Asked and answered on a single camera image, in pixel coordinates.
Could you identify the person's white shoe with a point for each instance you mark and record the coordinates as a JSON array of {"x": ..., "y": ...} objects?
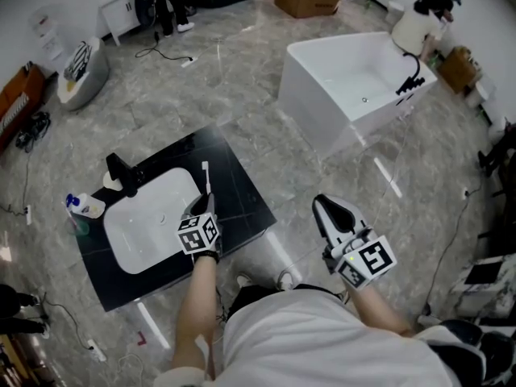
[
  {"x": 285, "y": 280},
  {"x": 244, "y": 280}
]

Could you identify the person's left white shoe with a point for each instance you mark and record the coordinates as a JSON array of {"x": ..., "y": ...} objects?
[{"x": 244, "y": 280}]

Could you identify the person's right forearm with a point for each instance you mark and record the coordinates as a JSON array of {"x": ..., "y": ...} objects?
[{"x": 375, "y": 309}]

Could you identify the black laptop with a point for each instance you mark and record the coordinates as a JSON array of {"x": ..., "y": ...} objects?
[{"x": 483, "y": 273}]

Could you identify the black sink faucet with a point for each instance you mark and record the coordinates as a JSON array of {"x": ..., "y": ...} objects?
[{"x": 123, "y": 173}]

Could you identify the black bathtub faucet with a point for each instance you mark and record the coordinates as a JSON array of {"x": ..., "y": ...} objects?
[{"x": 411, "y": 83}]

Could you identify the person's left forearm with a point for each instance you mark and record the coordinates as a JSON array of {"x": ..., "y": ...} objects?
[{"x": 195, "y": 309}]

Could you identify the black shoulder bag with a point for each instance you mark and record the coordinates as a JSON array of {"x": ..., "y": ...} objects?
[{"x": 463, "y": 353}]

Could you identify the person's white shirt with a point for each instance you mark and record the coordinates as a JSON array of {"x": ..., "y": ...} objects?
[{"x": 314, "y": 341}]

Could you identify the white cup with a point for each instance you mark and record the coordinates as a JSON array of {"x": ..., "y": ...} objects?
[{"x": 109, "y": 181}]

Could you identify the grey round seat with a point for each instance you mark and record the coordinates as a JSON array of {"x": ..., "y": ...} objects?
[{"x": 86, "y": 91}]

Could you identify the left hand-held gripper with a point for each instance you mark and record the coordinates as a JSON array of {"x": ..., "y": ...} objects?
[{"x": 197, "y": 234}]

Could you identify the white toothbrush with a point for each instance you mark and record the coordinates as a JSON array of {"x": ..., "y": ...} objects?
[{"x": 206, "y": 177}]

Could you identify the person's right white shoe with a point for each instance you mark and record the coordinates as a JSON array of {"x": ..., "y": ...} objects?
[{"x": 285, "y": 280}]

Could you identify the dark vanity cabinet black top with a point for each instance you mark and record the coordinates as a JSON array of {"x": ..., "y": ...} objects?
[{"x": 238, "y": 192}]

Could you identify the striped black white cloth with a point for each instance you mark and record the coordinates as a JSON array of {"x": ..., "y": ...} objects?
[{"x": 77, "y": 61}]

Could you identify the person's black trousers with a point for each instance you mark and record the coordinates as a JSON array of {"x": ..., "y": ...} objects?
[{"x": 250, "y": 298}]

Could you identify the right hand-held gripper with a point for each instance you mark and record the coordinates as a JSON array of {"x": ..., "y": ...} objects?
[{"x": 369, "y": 258}]

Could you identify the white paper notices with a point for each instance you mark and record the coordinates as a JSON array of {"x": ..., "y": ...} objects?
[{"x": 48, "y": 34}]

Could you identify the white cabinet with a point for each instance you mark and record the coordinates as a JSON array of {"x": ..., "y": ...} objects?
[{"x": 119, "y": 14}]

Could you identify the white sink basin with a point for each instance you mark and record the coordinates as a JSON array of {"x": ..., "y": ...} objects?
[{"x": 141, "y": 224}]

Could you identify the white power strip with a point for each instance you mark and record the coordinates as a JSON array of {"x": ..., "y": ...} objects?
[
  {"x": 28, "y": 215},
  {"x": 96, "y": 351},
  {"x": 189, "y": 61}
]

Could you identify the white soap bottle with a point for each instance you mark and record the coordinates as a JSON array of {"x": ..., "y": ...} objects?
[{"x": 90, "y": 206}]

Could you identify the white bathtub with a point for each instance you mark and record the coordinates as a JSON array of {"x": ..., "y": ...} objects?
[{"x": 314, "y": 91}]

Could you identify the green cup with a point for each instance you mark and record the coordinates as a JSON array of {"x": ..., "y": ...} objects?
[{"x": 78, "y": 227}]

